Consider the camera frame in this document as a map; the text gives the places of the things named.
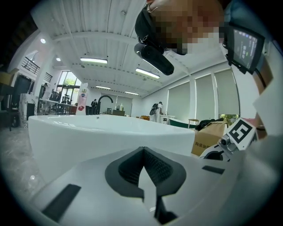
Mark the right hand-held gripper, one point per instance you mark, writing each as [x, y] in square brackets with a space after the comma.
[241, 134]

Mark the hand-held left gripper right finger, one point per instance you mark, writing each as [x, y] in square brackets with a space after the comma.
[194, 181]

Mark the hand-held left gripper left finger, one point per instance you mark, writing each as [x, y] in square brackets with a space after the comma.
[88, 176]

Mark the white rectangular bathtub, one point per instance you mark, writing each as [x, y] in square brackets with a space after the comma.
[88, 136]

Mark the large cardboard box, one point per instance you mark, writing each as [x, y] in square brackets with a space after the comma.
[207, 139]

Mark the black bag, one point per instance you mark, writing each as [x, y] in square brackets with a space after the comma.
[206, 123]

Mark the dark green oval tub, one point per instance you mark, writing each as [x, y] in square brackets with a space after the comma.
[180, 123]

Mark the white vanity cabinet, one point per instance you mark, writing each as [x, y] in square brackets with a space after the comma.
[167, 120]

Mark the wooden cabinet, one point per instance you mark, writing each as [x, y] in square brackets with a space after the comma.
[118, 113]

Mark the pink and white bottle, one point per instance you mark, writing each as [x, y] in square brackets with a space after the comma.
[82, 103]

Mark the black curved faucet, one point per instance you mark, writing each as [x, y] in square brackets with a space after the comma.
[100, 103]

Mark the wooden bench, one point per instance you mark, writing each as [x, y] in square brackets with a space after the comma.
[146, 118]

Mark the black office chair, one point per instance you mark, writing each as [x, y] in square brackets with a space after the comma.
[66, 99]

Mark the wide grey roller blind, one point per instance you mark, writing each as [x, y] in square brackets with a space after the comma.
[126, 104]

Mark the white office desk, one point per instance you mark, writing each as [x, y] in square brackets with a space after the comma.
[47, 101]

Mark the marble-patterned cabinet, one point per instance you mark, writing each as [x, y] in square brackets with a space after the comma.
[27, 110]

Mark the long ceiling light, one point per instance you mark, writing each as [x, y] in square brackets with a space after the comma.
[94, 60]
[103, 87]
[131, 93]
[147, 73]

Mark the glass entrance door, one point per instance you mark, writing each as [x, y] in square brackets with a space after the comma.
[68, 86]

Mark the black metal railing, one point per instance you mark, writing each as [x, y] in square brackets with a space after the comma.
[31, 66]
[48, 77]

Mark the black metal shelf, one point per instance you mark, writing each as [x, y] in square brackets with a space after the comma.
[6, 106]

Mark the black caged monitor screen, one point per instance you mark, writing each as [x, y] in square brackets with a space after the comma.
[245, 46]

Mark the open cardboard box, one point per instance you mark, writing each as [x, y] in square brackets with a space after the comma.
[6, 77]

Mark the person's face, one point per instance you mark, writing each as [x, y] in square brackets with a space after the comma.
[188, 26]

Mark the person's light blue shirt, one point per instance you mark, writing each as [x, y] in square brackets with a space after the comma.
[243, 11]

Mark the dark wooden staircase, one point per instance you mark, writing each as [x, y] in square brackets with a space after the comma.
[20, 39]

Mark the light wooden stool frame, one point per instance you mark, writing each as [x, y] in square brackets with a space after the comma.
[192, 121]

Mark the black head camera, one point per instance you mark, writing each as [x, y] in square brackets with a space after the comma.
[154, 58]

